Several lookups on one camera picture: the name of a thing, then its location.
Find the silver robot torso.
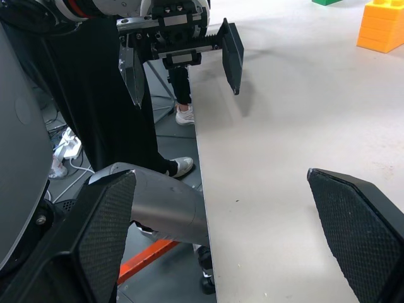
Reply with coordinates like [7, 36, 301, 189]
[0, 21, 54, 280]

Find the white power strip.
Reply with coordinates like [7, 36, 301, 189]
[52, 127, 83, 160]

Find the grey sneaker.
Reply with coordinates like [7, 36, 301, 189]
[163, 157, 194, 179]

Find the black caster wheel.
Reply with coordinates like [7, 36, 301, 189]
[194, 245, 217, 295]

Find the yellow toy block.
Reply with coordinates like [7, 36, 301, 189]
[356, 0, 404, 54]

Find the white sneaker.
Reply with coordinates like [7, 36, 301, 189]
[175, 104, 195, 126]

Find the orange metal bar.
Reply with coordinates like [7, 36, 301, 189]
[117, 239, 179, 285]

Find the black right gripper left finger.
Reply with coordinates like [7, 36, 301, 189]
[0, 169, 137, 303]

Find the silver robot leg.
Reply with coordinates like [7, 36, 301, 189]
[87, 162, 210, 246]

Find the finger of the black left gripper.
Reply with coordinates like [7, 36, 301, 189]
[220, 18, 245, 96]
[118, 35, 146, 110]

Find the white cable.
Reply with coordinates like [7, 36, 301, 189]
[66, 157, 95, 174]

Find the person's leg in wide black trousers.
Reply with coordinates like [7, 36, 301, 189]
[40, 17, 172, 178]

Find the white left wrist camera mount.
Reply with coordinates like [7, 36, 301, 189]
[139, 0, 211, 36]

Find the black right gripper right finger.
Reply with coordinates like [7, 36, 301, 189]
[307, 167, 404, 303]

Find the person's leg in slim black trousers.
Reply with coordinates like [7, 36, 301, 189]
[167, 64, 192, 105]

